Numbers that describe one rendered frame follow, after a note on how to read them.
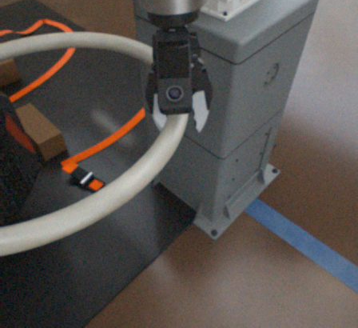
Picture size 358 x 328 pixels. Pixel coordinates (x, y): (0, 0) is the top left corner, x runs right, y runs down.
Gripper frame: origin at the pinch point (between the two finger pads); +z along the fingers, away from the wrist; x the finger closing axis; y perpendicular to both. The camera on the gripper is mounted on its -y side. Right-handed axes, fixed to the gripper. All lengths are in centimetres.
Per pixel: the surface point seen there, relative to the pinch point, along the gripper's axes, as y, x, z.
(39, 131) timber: 82, 66, 66
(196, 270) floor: 17, -3, 87
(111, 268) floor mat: 19, 30, 84
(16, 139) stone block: 41, 53, 35
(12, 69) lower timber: 140, 95, 66
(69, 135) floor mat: 92, 57, 78
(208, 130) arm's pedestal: 38, -9, 34
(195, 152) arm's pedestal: 42, -5, 48
